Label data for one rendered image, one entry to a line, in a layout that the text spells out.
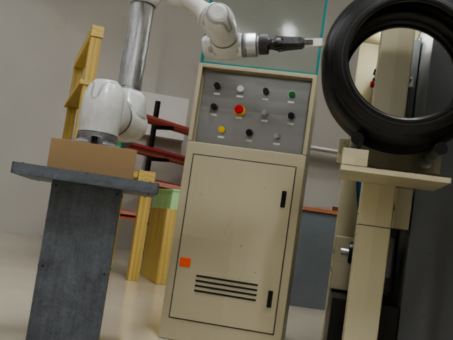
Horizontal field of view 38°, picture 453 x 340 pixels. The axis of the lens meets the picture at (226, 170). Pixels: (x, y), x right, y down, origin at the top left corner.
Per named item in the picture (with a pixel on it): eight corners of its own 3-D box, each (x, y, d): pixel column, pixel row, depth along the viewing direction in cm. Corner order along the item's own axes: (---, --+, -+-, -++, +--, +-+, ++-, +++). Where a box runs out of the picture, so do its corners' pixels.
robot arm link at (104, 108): (68, 128, 248) (77, 72, 251) (91, 139, 265) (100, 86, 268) (107, 131, 243) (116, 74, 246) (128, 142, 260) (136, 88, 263)
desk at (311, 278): (329, 295, 663) (340, 218, 669) (372, 317, 518) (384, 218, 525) (256, 285, 658) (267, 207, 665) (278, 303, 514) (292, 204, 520)
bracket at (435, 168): (336, 162, 266) (339, 138, 266) (438, 175, 259) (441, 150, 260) (336, 161, 262) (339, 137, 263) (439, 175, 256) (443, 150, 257)
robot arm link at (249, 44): (244, 37, 252) (260, 36, 251) (244, 60, 251) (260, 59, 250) (241, 29, 243) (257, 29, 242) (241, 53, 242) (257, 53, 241)
